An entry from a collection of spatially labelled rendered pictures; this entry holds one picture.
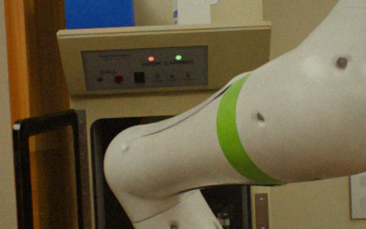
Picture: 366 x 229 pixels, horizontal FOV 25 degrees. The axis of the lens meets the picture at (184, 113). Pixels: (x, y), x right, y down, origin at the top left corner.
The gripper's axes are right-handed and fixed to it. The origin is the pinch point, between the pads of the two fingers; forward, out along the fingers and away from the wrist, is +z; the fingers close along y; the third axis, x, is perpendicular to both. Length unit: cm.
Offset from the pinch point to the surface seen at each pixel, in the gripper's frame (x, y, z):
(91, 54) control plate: -27.5, 13.1, -18.9
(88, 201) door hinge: -3.8, 15.9, -10.0
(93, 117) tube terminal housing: -17.5, 14.1, -9.9
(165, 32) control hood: -30.0, 1.7, -21.3
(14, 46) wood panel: -29.3, 24.6, -19.0
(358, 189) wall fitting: 3, -38, 33
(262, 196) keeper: -3.0, -12.8, -9.9
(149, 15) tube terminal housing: -33.5, 4.2, -10.0
